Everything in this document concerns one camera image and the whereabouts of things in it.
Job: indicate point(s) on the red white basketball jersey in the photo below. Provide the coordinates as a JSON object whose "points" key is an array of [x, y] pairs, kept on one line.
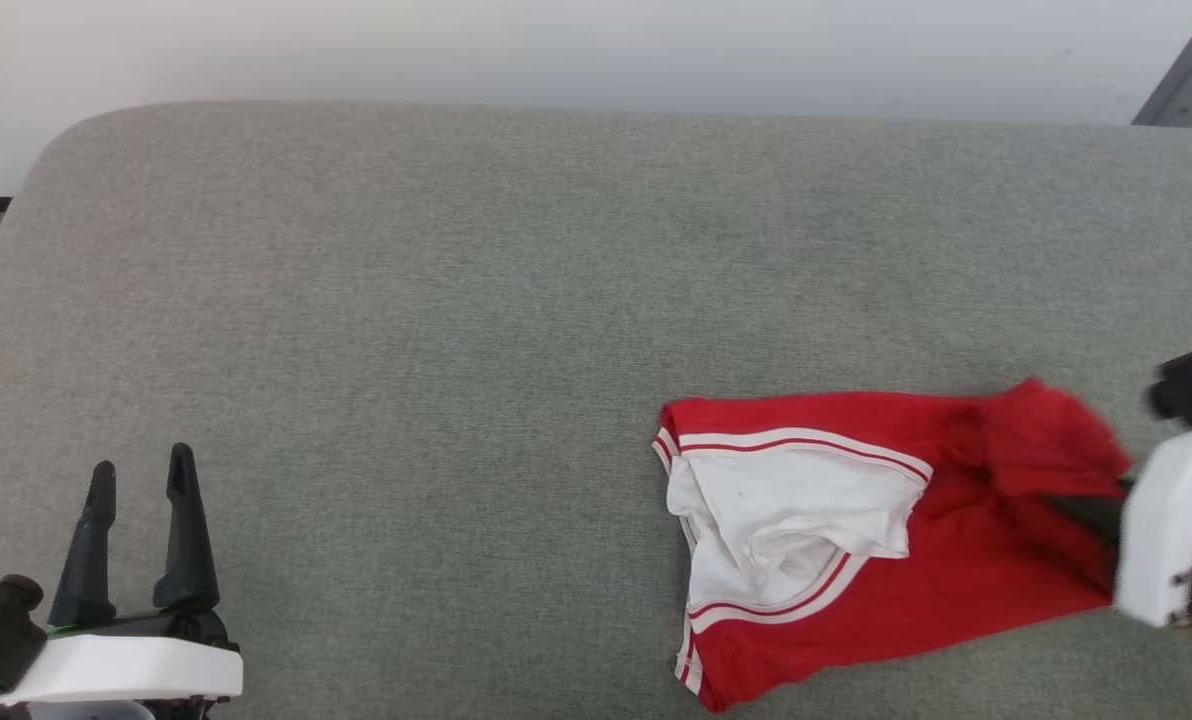
{"points": [[956, 560]]}

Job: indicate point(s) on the grey slanted metal bar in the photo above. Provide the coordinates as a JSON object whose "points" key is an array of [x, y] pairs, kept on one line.
{"points": [[1181, 65]]}

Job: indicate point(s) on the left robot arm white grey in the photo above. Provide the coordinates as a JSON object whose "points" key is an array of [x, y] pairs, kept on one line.
{"points": [[86, 712]]}

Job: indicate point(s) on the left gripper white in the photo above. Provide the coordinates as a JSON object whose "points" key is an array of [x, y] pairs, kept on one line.
{"points": [[126, 668]]}

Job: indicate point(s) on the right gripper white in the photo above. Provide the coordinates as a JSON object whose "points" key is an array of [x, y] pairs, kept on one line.
{"points": [[1171, 520]]}

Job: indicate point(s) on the grey fabric sofa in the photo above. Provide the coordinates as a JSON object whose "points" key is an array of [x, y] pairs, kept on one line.
{"points": [[406, 350]]}

